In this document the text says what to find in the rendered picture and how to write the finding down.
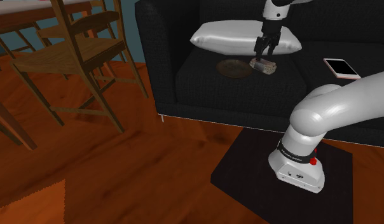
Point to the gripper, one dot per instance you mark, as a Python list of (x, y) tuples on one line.
[(270, 29)]

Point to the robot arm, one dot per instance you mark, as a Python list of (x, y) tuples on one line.
[(331, 108)]

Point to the grey stone-patterned block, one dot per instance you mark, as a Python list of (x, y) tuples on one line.
[(264, 66)]

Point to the white satin pillow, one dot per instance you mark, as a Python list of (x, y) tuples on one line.
[(229, 37)]

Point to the brown round plate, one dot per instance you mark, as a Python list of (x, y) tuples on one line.
[(234, 69)]

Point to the black fabric sofa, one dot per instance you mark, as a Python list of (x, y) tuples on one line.
[(241, 90)]

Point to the pink smartphone with black screen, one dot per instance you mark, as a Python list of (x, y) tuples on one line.
[(341, 68)]

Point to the black robot stand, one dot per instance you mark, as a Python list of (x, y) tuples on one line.
[(257, 186)]

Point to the wooden chair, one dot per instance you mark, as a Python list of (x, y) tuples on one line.
[(96, 29), (71, 59)]

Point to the wooden dining table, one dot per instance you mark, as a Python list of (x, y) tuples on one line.
[(12, 18)]

